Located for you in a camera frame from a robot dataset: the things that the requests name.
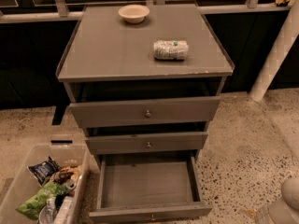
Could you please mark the grey drawer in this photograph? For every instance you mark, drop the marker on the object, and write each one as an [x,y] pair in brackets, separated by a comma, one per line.
[151,142]
[144,112]
[148,187]

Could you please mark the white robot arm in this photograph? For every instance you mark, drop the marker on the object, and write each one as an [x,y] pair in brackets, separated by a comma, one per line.
[284,210]

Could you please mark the dark blue snack bag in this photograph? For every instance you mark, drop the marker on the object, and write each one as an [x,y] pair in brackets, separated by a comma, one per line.
[43,170]

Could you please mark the clear plastic bin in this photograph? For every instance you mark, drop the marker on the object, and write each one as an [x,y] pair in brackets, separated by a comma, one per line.
[24,185]

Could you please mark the grey drawer cabinet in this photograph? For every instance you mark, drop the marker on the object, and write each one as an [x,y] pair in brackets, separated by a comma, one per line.
[112,60]

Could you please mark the grey middle drawer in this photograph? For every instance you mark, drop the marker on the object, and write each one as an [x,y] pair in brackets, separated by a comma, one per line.
[151,142]

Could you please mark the grey top drawer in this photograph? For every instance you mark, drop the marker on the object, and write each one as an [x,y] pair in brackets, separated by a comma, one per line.
[144,112]

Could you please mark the brown snack bag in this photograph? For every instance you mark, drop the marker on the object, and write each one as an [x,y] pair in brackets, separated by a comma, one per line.
[67,172]

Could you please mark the green snack bag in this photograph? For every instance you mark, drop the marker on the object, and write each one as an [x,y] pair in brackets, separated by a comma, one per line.
[33,206]

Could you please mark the clear plastic bottle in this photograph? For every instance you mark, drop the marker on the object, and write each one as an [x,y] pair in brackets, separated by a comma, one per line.
[56,215]

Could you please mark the white paper bowl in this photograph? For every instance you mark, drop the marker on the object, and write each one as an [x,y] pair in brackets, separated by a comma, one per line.
[134,13]

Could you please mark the grey bottom drawer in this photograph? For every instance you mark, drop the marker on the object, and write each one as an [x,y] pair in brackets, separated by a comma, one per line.
[148,187]

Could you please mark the silver can in bin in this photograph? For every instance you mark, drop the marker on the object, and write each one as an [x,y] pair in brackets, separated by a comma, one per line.
[70,185]

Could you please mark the white diagonal post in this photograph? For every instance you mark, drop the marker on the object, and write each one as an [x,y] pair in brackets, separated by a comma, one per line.
[279,51]

